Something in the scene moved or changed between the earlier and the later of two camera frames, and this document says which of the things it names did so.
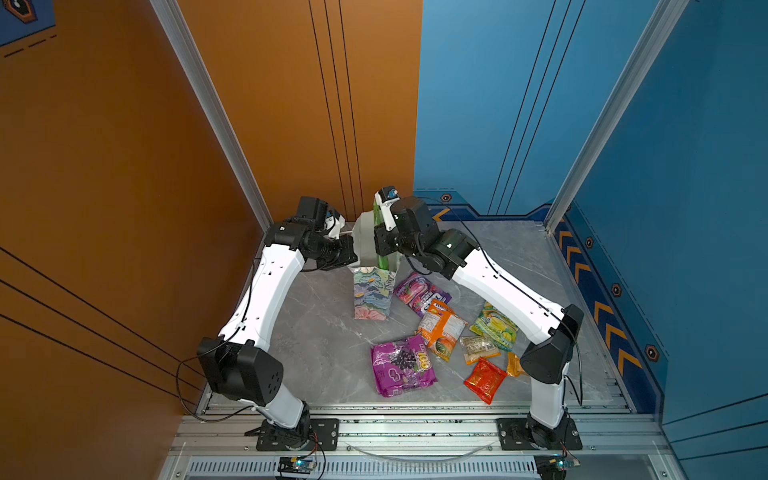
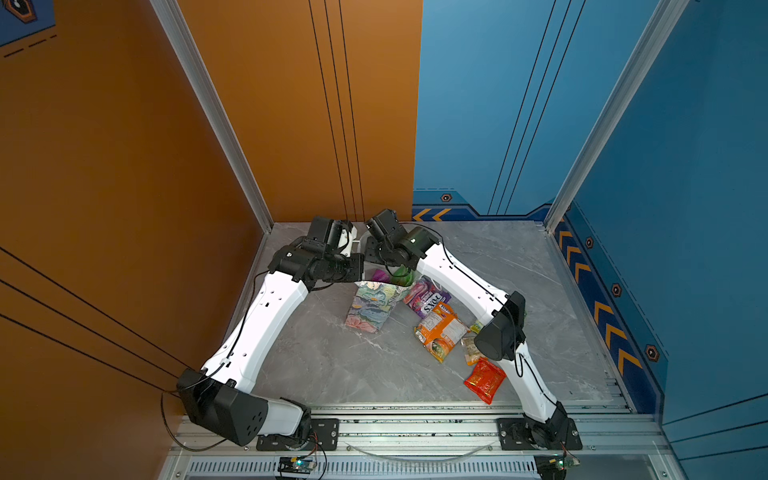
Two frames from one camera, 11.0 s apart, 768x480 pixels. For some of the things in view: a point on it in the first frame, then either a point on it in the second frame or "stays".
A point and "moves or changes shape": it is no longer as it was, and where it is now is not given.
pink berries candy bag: x=419 y=293 stays
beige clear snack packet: x=478 y=347 stays
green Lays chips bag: x=383 y=260 moves or changes shape
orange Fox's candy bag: x=441 y=328 stays
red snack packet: x=485 y=379 stays
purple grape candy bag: x=402 y=366 -> x=380 y=276
